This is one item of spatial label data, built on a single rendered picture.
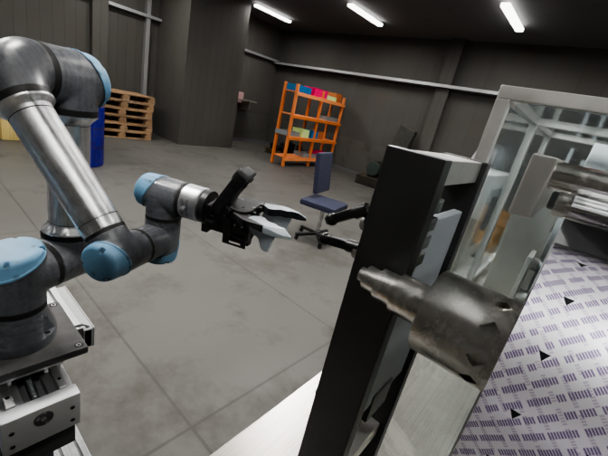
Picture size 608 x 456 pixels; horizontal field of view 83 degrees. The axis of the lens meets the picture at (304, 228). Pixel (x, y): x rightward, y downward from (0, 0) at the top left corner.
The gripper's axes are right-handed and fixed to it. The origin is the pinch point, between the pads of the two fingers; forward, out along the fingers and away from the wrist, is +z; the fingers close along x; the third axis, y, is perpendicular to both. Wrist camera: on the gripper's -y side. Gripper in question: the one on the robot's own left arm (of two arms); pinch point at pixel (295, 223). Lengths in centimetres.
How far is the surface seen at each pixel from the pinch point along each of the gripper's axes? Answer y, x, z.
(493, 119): -24, -37, 35
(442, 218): -18.3, 26.1, 20.8
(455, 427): 34, 3, 43
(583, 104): -31, -31, 49
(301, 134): 152, -782, -220
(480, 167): -22.6, 19.4, 23.7
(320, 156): 70, -315, -63
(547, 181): -26, 38, 23
